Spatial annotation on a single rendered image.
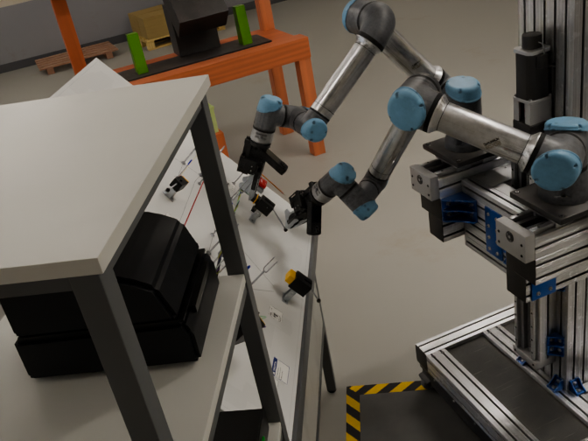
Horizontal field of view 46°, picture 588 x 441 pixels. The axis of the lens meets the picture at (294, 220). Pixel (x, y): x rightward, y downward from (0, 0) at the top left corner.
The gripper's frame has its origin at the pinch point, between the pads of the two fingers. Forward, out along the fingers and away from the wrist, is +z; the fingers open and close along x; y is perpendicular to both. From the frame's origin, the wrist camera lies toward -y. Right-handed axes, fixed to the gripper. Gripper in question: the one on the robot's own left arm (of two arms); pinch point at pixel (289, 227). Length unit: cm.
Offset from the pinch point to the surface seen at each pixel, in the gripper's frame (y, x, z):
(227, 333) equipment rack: -57, 81, -70
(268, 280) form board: -19.7, 16.7, -1.8
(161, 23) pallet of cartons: 584, -307, 488
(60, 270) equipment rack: -59, 121, -105
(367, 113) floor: 209, -285, 181
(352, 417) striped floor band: -59, -56, 64
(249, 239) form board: -2.6, 15.5, 2.9
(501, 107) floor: 161, -345, 94
